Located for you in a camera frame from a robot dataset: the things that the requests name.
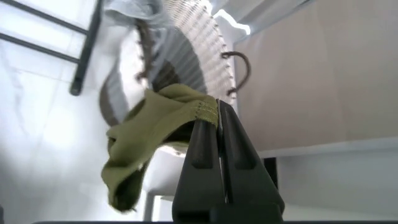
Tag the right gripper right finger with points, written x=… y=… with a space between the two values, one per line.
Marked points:
x=245 y=180

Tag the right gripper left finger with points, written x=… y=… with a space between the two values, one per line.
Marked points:
x=199 y=174

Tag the green shirt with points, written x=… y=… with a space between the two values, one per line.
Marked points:
x=149 y=124

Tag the black clothes rack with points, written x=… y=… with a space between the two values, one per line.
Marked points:
x=82 y=62

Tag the white laundry basket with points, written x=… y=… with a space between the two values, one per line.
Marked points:
x=199 y=37

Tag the pale grey garment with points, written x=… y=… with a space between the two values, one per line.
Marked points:
x=133 y=9

